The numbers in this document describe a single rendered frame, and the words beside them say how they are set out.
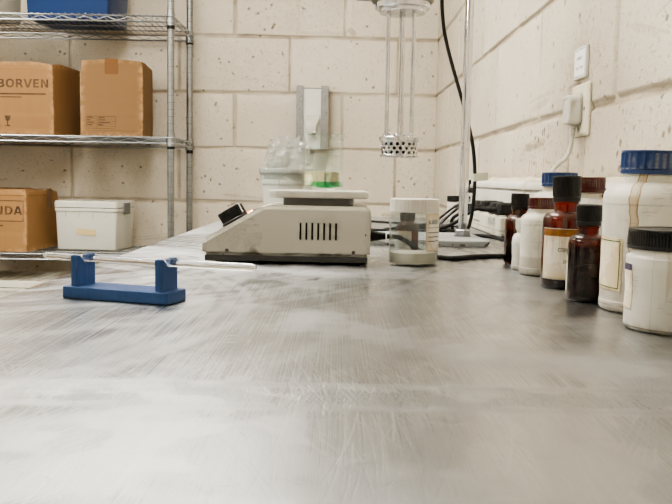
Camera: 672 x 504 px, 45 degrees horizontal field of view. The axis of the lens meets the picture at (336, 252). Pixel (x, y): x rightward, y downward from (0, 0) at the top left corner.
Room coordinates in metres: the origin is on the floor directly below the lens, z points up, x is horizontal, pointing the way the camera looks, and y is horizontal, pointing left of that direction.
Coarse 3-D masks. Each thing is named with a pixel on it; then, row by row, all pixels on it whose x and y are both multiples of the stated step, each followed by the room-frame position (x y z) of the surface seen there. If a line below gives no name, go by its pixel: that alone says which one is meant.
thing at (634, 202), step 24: (624, 168) 0.65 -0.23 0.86; (648, 168) 0.64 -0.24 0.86; (624, 192) 0.64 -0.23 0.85; (648, 192) 0.62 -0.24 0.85; (624, 216) 0.63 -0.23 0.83; (648, 216) 0.62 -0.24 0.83; (624, 240) 0.63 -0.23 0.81; (600, 264) 0.66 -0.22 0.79; (624, 264) 0.63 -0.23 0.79; (600, 288) 0.66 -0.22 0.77; (624, 288) 0.63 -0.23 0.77
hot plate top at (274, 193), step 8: (272, 192) 0.96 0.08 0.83; (280, 192) 0.96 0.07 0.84; (288, 192) 0.96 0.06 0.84; (296, 192) 0.96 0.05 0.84; (304, 192) 0.96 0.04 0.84; (312, 192) 0.96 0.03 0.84; (320, 192) 0.96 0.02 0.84; (328, 192) 0.96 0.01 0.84; (336, 192) 0.96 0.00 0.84; (344, 192) 0.96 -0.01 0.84; (352, 192) 0.96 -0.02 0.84; (360, 192) 0.96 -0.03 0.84
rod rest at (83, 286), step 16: (80, 256) 0.67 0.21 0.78; (80, 272) 0.67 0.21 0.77; (160, 272) 0.64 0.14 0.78; (176, 272) 0.66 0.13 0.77; (64, 288) 0.66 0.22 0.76; (80, 288) 0.66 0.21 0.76; (96, 288) 0.65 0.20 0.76; (112, 288) 0.65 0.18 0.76; (128, 288) 0.66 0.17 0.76; (144, 288) 0.66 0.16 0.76; (160, 288) 0.64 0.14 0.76; (176, 288) 0.66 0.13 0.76; (160, 304) 0.63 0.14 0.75
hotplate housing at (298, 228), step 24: (264, 216) 0.95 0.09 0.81; (288, 216) 0.95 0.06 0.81; (312, 216) 0.95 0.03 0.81; (336, 216) 0.95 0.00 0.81; (360, 216) 0.95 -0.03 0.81; (216, 240) 0.95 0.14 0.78; (240, 240) 0.95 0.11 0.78; (264, 240) 0.95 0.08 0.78; (288, 240) 0.95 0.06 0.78; (312, 240) 0.95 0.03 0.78; (336, 240) 0.95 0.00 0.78; (360, 240) 0.95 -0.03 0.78
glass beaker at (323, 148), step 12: (312, 132) 0.99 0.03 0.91; (324, 132) 0.99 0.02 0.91; (336, 132) 0.98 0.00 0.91; (312, 144) 0.99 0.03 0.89; (324, 144) 0.99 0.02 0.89; (336, 144) 0.99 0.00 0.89; (312, 156) 0.99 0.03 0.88; (324, 156) 0.99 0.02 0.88; (336, 156) 0.99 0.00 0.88; (312, 168) 0.99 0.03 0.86; (324, 168) 0.99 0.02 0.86; (336, 168) 0.99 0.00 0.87; (312, 180) 0.99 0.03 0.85; (324, 180) 0.99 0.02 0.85; (336, 180) 0.99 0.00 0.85
